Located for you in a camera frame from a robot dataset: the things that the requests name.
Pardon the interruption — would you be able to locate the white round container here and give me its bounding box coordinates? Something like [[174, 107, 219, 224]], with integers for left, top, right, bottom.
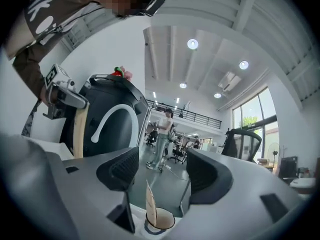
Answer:
[[289, 177, 317, 195]]

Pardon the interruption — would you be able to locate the black standing fan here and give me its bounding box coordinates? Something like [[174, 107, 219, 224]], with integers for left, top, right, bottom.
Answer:
[[268, 142, 282, 171]]

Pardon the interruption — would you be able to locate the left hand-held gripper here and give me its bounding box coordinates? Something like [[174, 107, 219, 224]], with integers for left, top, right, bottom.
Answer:
[[41, 63, 90, 121]]

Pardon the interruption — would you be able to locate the black monitor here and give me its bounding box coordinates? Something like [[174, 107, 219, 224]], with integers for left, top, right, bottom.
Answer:
[[278, 155, 300, 180]]

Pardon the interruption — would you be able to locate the white cup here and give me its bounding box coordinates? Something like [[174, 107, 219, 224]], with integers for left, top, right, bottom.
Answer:
[[145, 207, 176, 236]]

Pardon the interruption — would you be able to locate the black head-mounted camera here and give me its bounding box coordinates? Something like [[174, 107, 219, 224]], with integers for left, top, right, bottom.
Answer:
[[134, 0, 166, 17]]

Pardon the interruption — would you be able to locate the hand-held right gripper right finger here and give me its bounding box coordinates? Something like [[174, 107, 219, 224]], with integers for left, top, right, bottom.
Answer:
[[172, 148, 304, 240]]

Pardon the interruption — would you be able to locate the red and green plush toy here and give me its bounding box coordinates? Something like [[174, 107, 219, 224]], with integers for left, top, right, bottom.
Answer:
[[111, 65, 134, 82]]

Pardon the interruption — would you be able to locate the person's brown printed shirt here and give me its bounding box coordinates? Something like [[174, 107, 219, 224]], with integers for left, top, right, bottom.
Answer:
[[4, 0, 107, 60]]

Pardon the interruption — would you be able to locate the tall black-framed window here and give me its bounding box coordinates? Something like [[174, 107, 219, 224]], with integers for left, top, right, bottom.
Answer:
[[232, 86, 280, 160]]

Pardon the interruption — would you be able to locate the black mezzanine railing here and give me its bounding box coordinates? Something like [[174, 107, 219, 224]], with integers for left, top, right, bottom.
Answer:
[[146, 99, 223, 130]]

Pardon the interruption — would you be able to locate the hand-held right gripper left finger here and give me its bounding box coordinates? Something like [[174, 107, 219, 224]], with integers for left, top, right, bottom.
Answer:
[[56, 146, 141, 240]]

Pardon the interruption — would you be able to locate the person's left forearm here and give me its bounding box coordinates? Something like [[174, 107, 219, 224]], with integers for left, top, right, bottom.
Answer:
[[11, 42, 55, 108]]

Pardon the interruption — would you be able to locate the ceiling air conditioner unit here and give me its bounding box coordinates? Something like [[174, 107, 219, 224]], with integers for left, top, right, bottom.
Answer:
[[217, 71, 242, 92]]

